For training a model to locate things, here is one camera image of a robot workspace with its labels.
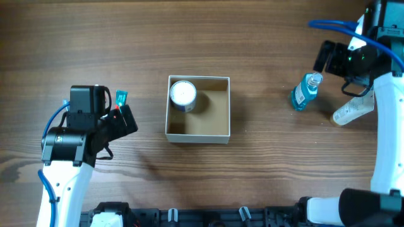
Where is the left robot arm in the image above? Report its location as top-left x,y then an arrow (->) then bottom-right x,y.
37,85 -> 138,226

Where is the white cardboard box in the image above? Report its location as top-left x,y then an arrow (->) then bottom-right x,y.
165,75 -> 231,144

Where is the left blue cable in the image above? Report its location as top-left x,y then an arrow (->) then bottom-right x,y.
37,100 -> 71,227

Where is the white lotion tube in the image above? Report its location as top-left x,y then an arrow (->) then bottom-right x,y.
330,90 -> 374,126

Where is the cotton swab jar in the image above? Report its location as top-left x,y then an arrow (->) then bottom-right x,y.
169,80 -> 197,112

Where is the blue cable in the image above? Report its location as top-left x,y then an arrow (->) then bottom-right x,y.
307,19 -> 404,72
37,100 -> 71,227

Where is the white blue toothbrush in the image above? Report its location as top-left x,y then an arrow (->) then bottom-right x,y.
62,100 -> 69,110

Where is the right blue cable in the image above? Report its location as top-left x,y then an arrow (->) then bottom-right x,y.
307,19 -> 404,72

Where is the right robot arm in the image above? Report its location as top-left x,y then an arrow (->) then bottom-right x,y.
291,1 -> 403,226

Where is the Colgate toothpaste tube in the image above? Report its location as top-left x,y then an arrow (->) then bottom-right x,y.
115,90 -> 128,109

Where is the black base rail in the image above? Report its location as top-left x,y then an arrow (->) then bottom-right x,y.
79,202 -> 313,227

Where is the blue mouthwash bottle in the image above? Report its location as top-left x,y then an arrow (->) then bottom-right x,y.
290,73 -> 323,111

